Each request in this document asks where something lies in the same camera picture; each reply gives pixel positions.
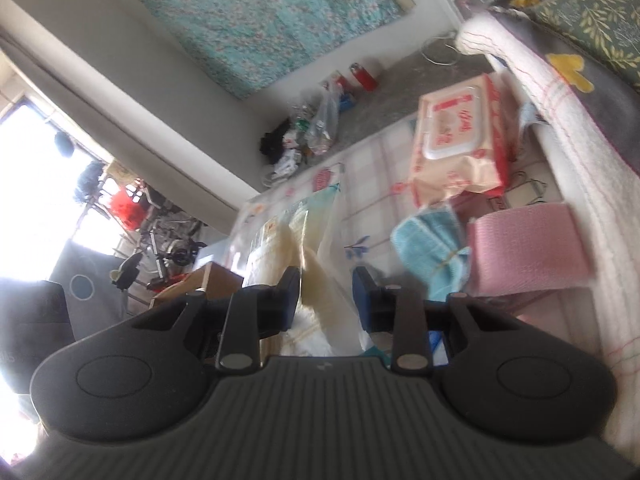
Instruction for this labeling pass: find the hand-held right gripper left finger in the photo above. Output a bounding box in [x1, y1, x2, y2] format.
[131, 266, 302, 372]

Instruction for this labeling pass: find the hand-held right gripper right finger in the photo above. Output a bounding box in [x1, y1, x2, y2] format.
[352, 266, 506, 375]

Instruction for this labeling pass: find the clear bag of cream cloth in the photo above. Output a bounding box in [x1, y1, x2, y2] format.
[227, 182, 371, 358]

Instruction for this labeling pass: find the cardboard box with handle hole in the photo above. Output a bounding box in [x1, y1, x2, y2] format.
[152, 262, 246, 311]

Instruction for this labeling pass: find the grey blanket with circles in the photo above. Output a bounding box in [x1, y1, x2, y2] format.
[50, 240, 131, 321]

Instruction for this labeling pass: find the blue towel bundle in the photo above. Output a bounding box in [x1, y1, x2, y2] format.
[390, 206, 473, 302]

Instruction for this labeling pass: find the black padded seat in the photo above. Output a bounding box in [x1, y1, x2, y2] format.
[110, 252, 143, 291]

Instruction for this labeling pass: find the plaid printed bed sheet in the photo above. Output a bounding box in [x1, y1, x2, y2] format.
[232, 110, 551, 321]

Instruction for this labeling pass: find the white paper packet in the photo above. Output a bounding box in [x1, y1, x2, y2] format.
[262, 152, 306, 186]

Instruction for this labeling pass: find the wheelchair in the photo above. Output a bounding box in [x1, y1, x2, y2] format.
[115, 185, 208, 291]

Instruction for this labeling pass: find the black cloth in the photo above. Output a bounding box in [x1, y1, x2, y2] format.
[259, 119, 293, 163]

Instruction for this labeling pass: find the red bag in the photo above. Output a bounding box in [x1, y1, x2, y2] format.
[111, 187, 146, 231]

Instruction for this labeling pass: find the dark blue hanging garment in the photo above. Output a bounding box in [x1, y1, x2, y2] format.
[75, 160, 108, 201]

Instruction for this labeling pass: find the clear plastic bag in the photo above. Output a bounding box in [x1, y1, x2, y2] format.
[305, 82, 346, 156]

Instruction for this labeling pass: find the pink wet wipes pack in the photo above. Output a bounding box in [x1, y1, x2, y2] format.
[407, 72, 511, 208]

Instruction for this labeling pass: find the white blanket with red stitching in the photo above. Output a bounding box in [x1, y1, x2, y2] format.
[457, 10, 640, 461]

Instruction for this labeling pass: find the grey quilt with yellow flowers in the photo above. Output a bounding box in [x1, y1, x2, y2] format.
[487, 0, 640, 181]

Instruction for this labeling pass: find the green leaf print pillow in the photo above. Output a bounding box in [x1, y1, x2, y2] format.
[530, 0, 640, 86]

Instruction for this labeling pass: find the white cable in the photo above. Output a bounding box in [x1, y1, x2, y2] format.
[420, 30, 461, 66]

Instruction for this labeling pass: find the teal floral wall cloth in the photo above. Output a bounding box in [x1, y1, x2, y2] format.
[137, 0, 403, 101]

